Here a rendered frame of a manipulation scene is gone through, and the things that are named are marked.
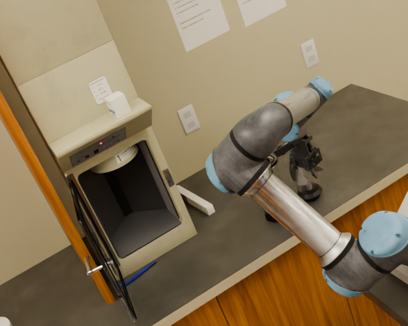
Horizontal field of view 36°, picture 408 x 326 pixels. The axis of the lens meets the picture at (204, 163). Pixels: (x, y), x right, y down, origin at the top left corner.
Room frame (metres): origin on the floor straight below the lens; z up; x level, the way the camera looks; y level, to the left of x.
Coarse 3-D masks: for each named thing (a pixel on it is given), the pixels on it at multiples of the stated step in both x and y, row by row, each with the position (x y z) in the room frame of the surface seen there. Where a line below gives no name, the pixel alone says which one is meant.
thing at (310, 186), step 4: (308, 180) 1.83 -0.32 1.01; (308, 184) 1.82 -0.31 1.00; (312, 184) 1.85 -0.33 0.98; (316, 184) 1.84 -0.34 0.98; (304, 188) 1.83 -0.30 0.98; (308, 188) 1.82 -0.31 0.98; (312, 188) 1.82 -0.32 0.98; (316, 188) 1.81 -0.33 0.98; (320, 188) 1.81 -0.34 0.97; (300, 192) 1.83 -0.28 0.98; (304, 192) 1.82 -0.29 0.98; (308, 192) 1.81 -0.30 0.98; (312, 192) 1.80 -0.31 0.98; (316, 192) 1.80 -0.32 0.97; (320, 192) 1.80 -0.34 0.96; (300, 196) 1.81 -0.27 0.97; (304, 196) 1.80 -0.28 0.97; (308, 196) 1.80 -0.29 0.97; (312, 196) 1.79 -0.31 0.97; (316, 196) 1.79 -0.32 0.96; (304, 200) 1.81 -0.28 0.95; (308, 200) 1.80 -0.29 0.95; (312, 200) 1.80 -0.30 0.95
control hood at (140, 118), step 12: (132, 108) 1.80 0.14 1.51; (144, 108) 1.77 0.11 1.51; (96, 120) 1.82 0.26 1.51; (108, 120) 1.78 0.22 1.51; (120, 120) 1.74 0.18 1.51; (132, 120) 1.76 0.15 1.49; (144, 120) 1.80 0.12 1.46; (72, 132) 1.81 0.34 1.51; (84, 132) 1.77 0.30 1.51; (96, 132) 1.73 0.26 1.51; (108, 132) 1.73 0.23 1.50; (132, 132) 1.82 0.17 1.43; (60, 144) 1.75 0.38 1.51; (72, 144) 1.71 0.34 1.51; (84, 144) 1.71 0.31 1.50; (60, 156) 1.68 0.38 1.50
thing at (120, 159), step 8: (120, 152) 1.87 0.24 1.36; (128, 152) 1.88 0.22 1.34; (136, 152) 1.90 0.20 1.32; (104, 160) 1.87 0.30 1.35; (112, 160) 1.86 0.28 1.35; (120, 160) 1.86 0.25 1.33; (128, 160) 1.87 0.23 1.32; (96, 168) 1.88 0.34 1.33; (104, 168) 1.86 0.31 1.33; (112, 168) 1.85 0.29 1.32
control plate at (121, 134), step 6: (120, 132) 1.77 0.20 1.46; (108, 138) 1.76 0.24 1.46; (114, 138) 1.78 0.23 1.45; (120, 138) 1.80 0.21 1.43; (96, 144) 1.74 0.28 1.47; (102, 144) 1.76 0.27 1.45; (108, 144) 1.79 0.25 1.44; (114, 144) 1.81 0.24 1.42; (84, 150) 1.73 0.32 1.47; (90, 150) 1.75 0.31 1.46; (102, 150) 1.79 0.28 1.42; (72, 156) 1.71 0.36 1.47; (78, 156) 1.74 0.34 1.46; (84, 156) 1.76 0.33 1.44; (90, 156) 1.78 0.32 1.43; (72, 162) 1.74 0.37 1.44; (78, 162) 1.76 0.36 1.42
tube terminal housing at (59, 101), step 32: (64, 64) 1.83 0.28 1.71; (96, 64) 1.86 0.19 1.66; (32, 96) 1.80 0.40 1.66; (64, 96) 1.82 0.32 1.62; (128, 96) 1.87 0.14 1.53; (64, 128) 1.81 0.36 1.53; (96, 160) 1.82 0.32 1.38; (160, 160) 1.88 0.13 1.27; (192, 224) 1.88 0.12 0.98; (128, 256) 1.81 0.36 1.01
